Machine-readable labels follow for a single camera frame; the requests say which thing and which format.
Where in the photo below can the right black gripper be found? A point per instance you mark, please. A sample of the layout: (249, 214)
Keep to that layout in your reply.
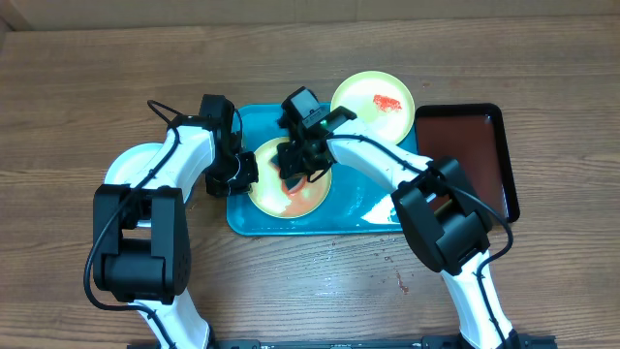
(294, 168)

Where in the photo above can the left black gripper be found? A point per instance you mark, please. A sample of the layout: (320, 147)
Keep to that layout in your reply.
(251, 174)

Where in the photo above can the yellow-green plate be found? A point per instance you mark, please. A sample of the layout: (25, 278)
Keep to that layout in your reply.
(381, 101)
(271, 195)

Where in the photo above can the light blue plate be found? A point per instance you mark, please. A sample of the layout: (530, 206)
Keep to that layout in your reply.
(130, 162)

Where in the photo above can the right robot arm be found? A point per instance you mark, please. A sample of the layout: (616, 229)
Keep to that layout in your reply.
(442, 218)

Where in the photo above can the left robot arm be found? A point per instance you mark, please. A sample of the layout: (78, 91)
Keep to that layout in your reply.
(141, 259)

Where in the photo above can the teal plastic tray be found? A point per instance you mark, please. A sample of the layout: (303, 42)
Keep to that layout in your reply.
(355, 204)

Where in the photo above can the black tray with red water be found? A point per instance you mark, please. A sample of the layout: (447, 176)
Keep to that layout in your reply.
(474, 135)

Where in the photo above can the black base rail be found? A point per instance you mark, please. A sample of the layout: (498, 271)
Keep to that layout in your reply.
(523, 341)

